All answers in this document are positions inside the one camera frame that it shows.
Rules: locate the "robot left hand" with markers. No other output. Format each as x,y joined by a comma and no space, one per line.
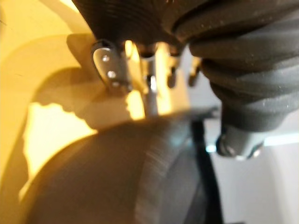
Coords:
233,58

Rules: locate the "black sole-shaped plastic housing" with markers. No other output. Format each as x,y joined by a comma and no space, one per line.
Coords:
121,172

